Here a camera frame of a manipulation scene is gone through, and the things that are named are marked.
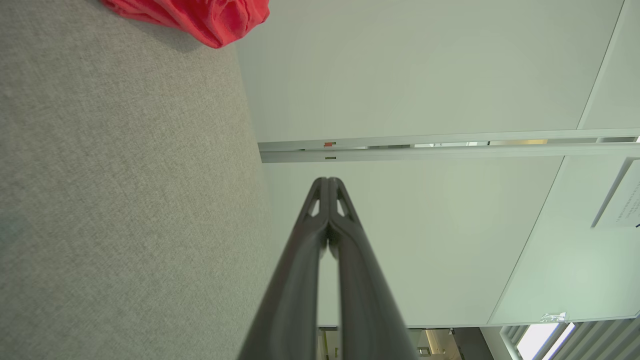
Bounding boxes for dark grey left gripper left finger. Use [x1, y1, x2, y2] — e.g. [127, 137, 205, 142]
[239, 176, 330, 360]

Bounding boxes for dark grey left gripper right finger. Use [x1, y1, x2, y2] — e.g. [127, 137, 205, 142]
[328, 176, 419, 360]

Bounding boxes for red shirt white striped cuffs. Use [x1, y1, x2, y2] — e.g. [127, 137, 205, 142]
[100, 0, 271, 49]

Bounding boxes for grey window blinds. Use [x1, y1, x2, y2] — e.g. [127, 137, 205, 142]
[500, 312, 640, 360]

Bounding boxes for grey metal partition post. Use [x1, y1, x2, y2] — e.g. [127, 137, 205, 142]
[257, 129, 640, 164]

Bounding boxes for white paper wall sign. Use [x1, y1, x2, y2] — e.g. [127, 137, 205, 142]
[591, 157, 640, 231]

